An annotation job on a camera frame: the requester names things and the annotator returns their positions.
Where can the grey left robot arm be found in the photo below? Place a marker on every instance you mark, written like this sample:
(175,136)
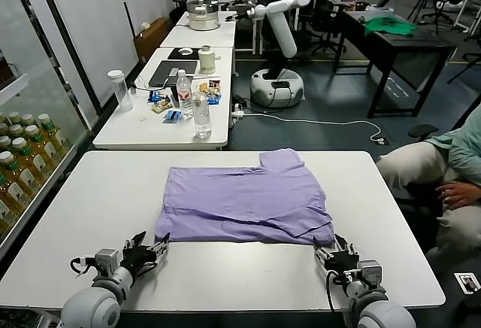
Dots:
(94,309)

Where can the dark grey closed laptop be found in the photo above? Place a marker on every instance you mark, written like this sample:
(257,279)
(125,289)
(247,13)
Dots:
(169,74)

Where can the small white remote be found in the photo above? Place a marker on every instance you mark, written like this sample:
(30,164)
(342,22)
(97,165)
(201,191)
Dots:
(173,71)

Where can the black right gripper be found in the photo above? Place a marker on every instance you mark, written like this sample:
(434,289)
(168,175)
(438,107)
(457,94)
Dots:
(342,262)

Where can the black table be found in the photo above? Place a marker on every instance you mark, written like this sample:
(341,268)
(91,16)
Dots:
(413,44)

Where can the white steamer pot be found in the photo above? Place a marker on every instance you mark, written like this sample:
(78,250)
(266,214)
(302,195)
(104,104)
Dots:
(203,19)

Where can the large clear water bottle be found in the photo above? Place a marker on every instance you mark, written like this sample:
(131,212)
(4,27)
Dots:
(202,121)

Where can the seated person green jacket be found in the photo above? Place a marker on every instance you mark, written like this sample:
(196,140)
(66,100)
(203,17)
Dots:
(409,164)

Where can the brown snack packet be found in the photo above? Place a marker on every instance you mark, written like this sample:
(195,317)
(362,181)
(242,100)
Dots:
(161,107)

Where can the tall clear bottle white cap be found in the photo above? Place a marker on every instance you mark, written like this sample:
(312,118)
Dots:
(122,95)

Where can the blue white snack packet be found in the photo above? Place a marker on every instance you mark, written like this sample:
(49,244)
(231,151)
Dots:
(213,98)

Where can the brown cardboard box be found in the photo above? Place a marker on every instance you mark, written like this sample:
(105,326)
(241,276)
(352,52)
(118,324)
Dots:
(150,42)

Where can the dark snack packet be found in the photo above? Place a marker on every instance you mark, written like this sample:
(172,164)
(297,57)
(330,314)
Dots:
(214,84)

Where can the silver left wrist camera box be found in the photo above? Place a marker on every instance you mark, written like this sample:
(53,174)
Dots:
(107,260)

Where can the white wheeled robot body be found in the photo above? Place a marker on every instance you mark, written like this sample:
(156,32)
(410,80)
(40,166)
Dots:
(263,89)

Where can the purple t-shirt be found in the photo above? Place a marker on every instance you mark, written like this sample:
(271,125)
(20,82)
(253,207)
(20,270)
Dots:
(240,200)

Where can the yellow tea bottle white cap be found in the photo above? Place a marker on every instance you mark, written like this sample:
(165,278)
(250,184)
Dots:
(14,117)
(41,151)
(27,119)
(4,141)
(28,166)
(3,129)
(17,129)
(15,181)
(52,136)
(5,207)

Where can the black mouse pad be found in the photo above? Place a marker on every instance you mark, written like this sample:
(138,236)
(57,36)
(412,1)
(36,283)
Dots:
(173,56)

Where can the white rectangular table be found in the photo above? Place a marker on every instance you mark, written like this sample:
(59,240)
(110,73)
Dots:
(203,36)
(124,132)

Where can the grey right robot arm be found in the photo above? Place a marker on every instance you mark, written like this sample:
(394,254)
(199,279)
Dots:
(383,314)

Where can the cream lidded cup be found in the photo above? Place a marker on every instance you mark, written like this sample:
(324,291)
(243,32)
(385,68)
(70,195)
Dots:
(206,62)

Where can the orange snack packet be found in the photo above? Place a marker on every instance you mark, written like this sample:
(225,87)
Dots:
(203,87)

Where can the bare person hand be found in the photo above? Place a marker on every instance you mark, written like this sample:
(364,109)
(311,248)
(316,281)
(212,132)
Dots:
(462,194)

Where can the green cloth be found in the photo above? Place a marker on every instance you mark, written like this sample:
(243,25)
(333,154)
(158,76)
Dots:
(391,26)

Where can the white power strip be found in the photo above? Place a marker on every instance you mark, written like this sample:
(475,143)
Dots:
(236,111)

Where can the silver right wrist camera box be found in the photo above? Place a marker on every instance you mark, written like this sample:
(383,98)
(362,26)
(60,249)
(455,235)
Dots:
(370,273)

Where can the glass door display cabinet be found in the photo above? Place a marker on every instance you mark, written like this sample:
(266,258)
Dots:
(34,61)

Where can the black bystander robot gripper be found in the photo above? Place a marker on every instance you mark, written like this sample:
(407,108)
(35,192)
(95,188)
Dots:
(240,16)

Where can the water bottle red label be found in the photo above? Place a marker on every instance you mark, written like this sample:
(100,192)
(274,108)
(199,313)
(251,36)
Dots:
(184,95)

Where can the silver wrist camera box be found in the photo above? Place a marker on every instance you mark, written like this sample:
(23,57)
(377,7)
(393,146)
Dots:
(370,273)
(107,260)

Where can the white computer mouse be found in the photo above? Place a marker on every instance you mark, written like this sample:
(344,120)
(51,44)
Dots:
(184,51)

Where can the small black stand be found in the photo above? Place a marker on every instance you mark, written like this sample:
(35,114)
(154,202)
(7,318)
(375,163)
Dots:
(175,95)

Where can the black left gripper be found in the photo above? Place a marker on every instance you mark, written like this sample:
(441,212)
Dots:
(139,260)

